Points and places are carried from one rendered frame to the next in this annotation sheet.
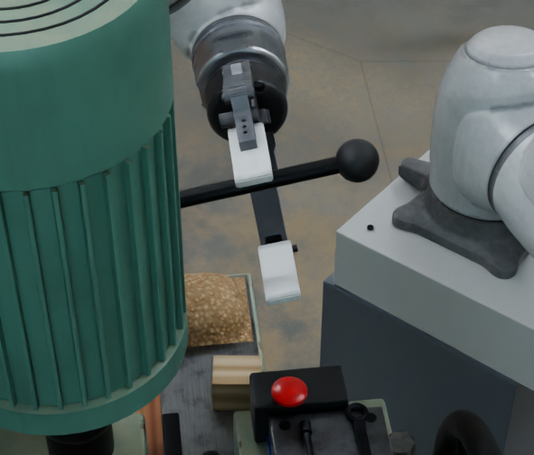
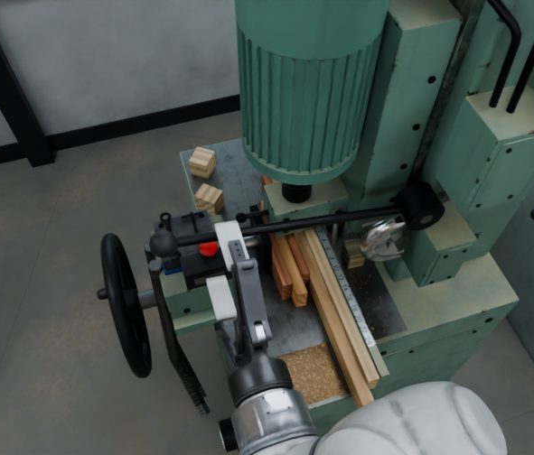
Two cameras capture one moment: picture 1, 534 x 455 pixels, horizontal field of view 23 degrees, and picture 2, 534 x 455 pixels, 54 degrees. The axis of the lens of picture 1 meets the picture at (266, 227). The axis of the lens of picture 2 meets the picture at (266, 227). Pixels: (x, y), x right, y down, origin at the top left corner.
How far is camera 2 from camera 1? 1.18 m
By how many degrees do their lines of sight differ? 81
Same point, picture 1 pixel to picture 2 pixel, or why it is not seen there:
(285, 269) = (217, 296)
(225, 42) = (284, 404)
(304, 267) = not seen: outside the picture
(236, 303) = not seen: hidden behind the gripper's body
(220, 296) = not seen: hidden behind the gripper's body
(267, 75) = (243, 376)
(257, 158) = (226, 236)
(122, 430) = (281, 205)
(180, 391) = (279, 323)
